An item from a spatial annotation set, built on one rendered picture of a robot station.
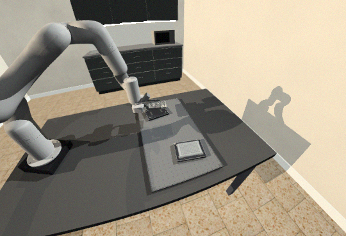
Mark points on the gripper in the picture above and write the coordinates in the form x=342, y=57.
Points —
x=139, y=106

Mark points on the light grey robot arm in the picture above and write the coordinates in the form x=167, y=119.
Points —
x=48, y=43

